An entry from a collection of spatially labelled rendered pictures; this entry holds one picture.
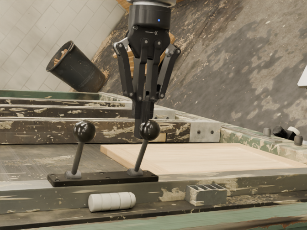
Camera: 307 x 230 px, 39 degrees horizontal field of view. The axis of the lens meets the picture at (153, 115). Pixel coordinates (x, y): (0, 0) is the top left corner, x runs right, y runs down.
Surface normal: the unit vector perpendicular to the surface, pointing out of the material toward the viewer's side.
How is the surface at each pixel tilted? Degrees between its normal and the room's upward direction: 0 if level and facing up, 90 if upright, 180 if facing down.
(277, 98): 0
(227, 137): 36
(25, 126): 90
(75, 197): 90
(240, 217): 54
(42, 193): 90
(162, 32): 90
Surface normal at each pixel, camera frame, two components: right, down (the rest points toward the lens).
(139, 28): 0.44, 0.14
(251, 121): -0.68, -0.59
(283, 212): 0.07, -0.99
